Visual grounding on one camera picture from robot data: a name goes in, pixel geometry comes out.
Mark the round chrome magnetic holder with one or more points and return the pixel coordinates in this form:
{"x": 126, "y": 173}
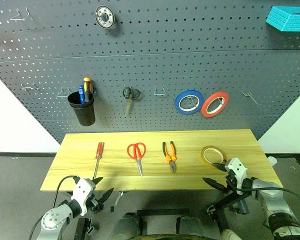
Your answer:
{"x": 104, "y": 16}

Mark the teal foam pad stack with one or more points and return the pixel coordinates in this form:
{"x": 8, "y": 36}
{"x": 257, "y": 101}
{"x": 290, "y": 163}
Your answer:
{"x": 287, "y": 21}

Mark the orange black pliers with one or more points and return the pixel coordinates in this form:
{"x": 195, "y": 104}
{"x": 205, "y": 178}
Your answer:
{"x": 172, "y": 163}

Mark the red tape roll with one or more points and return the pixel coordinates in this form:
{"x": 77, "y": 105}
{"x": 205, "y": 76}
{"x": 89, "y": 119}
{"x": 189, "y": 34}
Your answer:
{"x": 205, "y": 111}

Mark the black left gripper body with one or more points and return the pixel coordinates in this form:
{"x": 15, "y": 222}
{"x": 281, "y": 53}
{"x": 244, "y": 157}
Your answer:
{"x": 95, "y": 205}

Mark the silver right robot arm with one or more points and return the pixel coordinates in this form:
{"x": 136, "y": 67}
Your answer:
{"x": 275, "y": 200}

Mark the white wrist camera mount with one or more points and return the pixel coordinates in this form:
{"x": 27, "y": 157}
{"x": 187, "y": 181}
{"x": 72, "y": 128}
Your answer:
{"x": 82, "y": 192}
{"x": 237, "y": 168}

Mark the yellow tape roll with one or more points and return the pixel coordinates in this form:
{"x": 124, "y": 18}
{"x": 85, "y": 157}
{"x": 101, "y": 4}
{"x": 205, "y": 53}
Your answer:
{"x": 203, "y": 156}

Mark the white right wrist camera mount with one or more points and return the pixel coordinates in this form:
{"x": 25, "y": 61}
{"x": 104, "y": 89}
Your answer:
{"x": 237, "y": 168}

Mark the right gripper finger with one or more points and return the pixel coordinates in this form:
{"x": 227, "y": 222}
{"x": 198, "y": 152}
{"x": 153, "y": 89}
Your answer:
{"x": 215, "y": 184}
{"x": 220, "y": 167}

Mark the small metal table bracket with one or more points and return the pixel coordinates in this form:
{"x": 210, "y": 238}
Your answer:
{"x": 119, "y": 196}

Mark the small white plastic object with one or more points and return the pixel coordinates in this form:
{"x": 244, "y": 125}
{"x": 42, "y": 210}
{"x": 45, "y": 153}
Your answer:
{"x": 272, "y": 161}

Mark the black rectangular base frame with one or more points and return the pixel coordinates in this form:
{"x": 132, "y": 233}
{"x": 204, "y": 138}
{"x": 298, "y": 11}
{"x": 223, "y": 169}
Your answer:
{"x": 162, "y": 212}

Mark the dark rounded shape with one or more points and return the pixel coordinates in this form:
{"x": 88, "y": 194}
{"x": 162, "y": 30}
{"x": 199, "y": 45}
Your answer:
{"x": 126, "y": 226}

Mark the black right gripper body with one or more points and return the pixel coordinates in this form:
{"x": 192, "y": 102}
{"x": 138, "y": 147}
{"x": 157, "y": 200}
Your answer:
{"x": 231, "y": 181}

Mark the grey metal pegboard wall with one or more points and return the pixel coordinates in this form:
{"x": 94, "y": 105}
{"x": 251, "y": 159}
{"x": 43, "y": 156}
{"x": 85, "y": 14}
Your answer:
{"x": 150, "y": 62}

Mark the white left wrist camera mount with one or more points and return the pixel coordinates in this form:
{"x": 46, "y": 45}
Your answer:
{"x": 82, "y": 192}

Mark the blue tape roll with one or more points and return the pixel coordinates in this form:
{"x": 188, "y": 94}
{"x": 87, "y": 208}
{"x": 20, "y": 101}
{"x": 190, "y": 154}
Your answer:
{"x": 178, "y": 106}

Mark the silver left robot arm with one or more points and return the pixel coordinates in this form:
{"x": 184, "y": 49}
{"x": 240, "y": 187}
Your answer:
{"x": 53, "y": 220}

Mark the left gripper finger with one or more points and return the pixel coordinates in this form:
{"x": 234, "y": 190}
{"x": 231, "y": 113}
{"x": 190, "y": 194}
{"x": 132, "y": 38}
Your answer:
{"x": 105, "y": 196}
{"x": 97, "y": 181}

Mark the black plastic cup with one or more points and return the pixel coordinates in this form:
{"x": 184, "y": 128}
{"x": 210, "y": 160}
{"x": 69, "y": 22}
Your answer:
{"x": 84, "y": 113}

